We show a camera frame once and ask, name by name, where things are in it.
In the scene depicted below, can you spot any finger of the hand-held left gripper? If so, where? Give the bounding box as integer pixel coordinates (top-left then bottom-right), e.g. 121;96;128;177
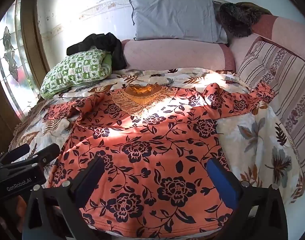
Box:
7;143;61;172
2;144;31;165

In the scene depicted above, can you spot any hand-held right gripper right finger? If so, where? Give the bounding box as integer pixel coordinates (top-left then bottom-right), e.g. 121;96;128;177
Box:
206;157;289;240

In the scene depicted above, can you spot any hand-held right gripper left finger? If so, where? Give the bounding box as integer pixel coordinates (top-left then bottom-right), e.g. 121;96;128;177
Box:
22;156;106;240

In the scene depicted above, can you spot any orange floral shirt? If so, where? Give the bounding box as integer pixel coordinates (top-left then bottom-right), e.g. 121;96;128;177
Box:
46;81;276;238

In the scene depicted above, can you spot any cream floral leaf blanket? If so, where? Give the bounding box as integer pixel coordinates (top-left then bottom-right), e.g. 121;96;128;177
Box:
9;67;304;240

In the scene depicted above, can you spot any green checked pillow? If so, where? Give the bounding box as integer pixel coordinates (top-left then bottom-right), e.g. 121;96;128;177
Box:
40;47;113;99

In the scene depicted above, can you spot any stained glass window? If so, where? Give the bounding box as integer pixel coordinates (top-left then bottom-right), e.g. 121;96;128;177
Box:
0;0;40;120

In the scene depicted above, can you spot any striped floral cushion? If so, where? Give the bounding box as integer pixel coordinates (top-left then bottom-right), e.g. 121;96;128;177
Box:
236;36;305;188

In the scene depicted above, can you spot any black cloth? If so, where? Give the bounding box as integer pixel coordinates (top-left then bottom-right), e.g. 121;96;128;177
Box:
67;33;128;70

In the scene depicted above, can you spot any pink bolster cushion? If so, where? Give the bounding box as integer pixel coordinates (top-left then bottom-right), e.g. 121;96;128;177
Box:
121;39;236;72

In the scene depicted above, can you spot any pink sofa armrest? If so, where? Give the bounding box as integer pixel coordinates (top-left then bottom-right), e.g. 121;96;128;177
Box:
229;15;305;68

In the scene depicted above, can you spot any grey pillow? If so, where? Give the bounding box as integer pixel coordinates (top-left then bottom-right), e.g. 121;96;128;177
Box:
129;0;229;44

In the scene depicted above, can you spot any brown wooden window frame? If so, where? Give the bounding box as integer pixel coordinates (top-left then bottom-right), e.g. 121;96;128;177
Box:
20;0;51;90

